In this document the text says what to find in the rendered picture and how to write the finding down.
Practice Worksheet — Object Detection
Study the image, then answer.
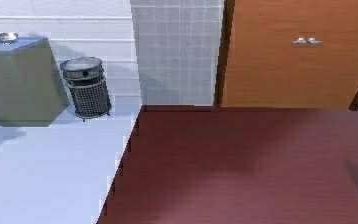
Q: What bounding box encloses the grey mesh waste bin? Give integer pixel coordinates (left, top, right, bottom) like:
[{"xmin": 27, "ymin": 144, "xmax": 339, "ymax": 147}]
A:
[{"xmin": 59, "ymin": 56, "xmax": 113, "ymax": 122}]

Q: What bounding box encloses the brown wooden door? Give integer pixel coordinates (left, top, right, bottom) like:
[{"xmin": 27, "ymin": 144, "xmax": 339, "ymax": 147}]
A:
[{"xmin": 221, "ymin": 0, "xmax": 358, "ymax": 109}]

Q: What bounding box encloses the grey-green cabinet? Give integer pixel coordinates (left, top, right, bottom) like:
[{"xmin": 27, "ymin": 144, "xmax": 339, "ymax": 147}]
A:
[{"xmin": 0, "ymin": 36, "xmax": 71, "ymax": 128}]

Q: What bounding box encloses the silver tap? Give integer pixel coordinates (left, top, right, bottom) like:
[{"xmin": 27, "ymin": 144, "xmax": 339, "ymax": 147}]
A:
[{"xmin": 0, "ymin": 18, "xmax": 20, "ymax": 45}]

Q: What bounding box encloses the silver door handle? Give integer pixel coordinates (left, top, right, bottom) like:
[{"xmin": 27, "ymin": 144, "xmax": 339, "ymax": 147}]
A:
[{"xmin": 291, "ymin": 36, "xmax": 323, "ymax": 46}]

